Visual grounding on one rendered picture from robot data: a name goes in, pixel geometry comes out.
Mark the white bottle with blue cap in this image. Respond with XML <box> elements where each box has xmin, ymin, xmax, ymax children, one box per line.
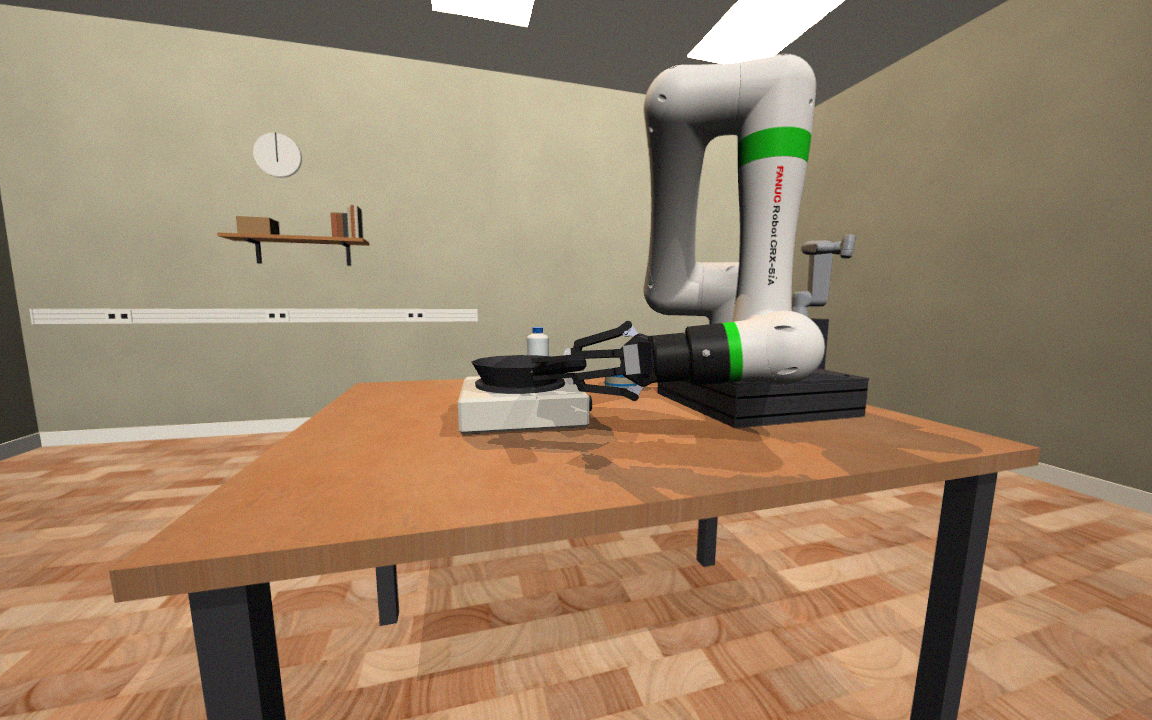
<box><xmin>526</xmin><ymin>327</ymin><xmax>550</xmax><ymax>356</ymax></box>

